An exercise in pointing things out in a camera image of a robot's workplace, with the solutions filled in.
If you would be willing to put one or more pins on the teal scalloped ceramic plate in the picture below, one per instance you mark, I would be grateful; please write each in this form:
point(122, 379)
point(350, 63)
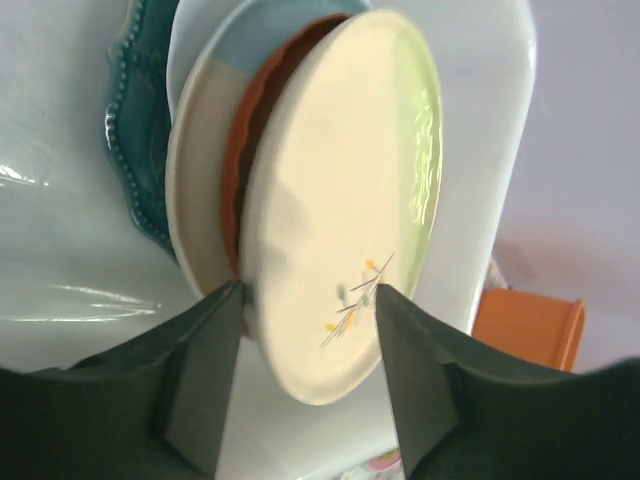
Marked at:
point(137, 121)

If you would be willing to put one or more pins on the white fluted bowl plate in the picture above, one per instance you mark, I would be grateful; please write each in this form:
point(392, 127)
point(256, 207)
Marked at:
point(195, 23)

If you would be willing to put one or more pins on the red brown rimmed plate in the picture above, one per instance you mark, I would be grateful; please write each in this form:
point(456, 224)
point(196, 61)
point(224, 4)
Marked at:
point(250, 120)

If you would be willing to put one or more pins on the cream and green plate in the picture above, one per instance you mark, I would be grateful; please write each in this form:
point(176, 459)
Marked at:
point(341, 198)

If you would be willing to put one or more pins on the cream and blue plate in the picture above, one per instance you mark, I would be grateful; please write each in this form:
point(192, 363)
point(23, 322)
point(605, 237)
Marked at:
point(202, 121)

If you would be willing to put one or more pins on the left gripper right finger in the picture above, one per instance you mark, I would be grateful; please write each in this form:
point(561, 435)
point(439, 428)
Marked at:
point(464, 410)

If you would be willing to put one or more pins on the orange plastic bin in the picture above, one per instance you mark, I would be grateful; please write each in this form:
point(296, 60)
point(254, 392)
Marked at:
point(539, 329)

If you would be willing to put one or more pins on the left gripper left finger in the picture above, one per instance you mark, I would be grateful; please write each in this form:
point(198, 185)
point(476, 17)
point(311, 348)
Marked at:
point(153, 407)

